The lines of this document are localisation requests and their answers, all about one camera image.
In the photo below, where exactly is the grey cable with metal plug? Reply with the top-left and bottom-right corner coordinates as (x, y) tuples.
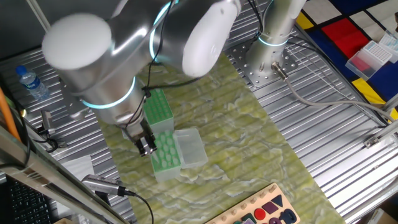
(271, 61), (396, 123)

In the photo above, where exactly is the wooden shape puzzle board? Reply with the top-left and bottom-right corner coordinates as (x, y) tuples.
(203, 182), (302, 224)

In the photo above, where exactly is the silver depth camera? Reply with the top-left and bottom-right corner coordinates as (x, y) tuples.
(81, 174), (127, 197)

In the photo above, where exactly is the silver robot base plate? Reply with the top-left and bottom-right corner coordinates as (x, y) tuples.
(228, 37), (300, 91)

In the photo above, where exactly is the green marble pattern mat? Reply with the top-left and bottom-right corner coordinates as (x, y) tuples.
(98, 51), (346, 224)

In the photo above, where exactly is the grey aluminium frame rail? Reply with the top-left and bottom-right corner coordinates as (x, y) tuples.
(0, 124), (130, 224)

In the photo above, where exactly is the aluminium extrusion bar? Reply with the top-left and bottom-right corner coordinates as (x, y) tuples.
(381, 93), (398, 114)
(363, 119), (398, 149)

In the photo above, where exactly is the black cable at arm base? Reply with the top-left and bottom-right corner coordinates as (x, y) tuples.
(248, 0), (266, 35)

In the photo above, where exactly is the navy rounded puzzle piece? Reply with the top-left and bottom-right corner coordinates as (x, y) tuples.
(278, 208), (298, 224)

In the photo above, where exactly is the black camera cable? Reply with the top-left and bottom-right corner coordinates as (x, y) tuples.
(124, 189), (155, 224)

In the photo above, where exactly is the red blue yellow cloth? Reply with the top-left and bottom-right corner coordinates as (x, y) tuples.
(295, 0), (398, 122)

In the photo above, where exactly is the black keyboard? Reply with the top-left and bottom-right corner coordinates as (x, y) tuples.
(5, 175), (53, 224)

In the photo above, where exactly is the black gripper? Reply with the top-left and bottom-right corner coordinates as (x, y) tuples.
(123, 119), (158, 157)

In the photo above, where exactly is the black tool at right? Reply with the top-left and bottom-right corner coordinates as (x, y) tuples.
(40, 110), (56, 135)

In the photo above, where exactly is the red circle puzzle piece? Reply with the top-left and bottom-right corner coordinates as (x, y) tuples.
(253, 207), (267, 221)

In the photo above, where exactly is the clear water bottle blue cap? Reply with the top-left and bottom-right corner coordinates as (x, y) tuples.
(15, 65), (50, 101)

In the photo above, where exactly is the brown cardboard box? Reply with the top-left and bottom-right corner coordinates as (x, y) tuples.
(366, 207), (398, 224)

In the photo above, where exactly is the purple square puzzle piece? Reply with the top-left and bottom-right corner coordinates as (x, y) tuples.
(261, 201), (279, 215)

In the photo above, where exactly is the green rack pipette tip box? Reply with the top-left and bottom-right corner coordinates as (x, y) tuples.
(121, 88), (175, 141)
(150, 127), (209, 184)

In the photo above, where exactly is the navy triangle puzzle piece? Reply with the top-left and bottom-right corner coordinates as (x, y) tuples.
(271, 194), (284, 208)

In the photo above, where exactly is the orange tube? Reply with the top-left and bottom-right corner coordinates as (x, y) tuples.
(0, 86), (22, 142)

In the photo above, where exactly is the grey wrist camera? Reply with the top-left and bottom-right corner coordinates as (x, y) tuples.
(60, 90), (91, 121)

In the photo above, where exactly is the small white rack tip box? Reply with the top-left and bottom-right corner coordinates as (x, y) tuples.
(345, 39), (394, 81)
(377, 29), (398, 63)

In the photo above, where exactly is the slim aluminium pole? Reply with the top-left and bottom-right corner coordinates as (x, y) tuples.
(26, 0), (52, 32)

